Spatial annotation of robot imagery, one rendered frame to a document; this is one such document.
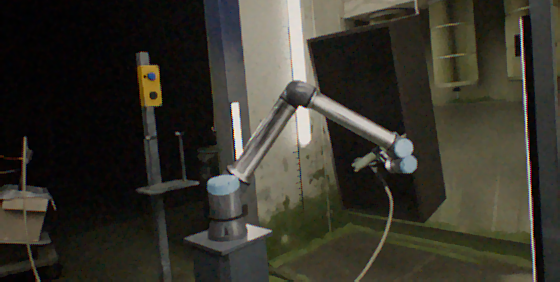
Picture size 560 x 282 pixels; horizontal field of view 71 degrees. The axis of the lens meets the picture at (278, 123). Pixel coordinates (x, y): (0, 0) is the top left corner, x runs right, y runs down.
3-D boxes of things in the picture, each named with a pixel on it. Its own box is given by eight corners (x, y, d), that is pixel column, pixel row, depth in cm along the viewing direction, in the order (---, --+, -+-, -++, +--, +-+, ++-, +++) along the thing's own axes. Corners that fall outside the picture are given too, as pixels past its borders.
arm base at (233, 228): (224, 244, 176) (222, 222, 175) (200, 236, 189) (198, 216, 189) (256, 232, 189) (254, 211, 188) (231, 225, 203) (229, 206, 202)
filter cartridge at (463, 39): (452, 100, 303) (443, -10, 299) (425, 101, 339) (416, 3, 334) (493, 95, 311) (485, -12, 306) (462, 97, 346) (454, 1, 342)
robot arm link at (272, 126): (205, 196, 198) (290, 72, 194) (211, 189, 215) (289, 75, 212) (231, 213, 198) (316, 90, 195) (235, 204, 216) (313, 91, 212)
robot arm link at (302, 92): (292, 73, 183) (419, 142, 185) (291, 75, 196) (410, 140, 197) (280, 95, 184) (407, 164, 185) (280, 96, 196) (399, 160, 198)
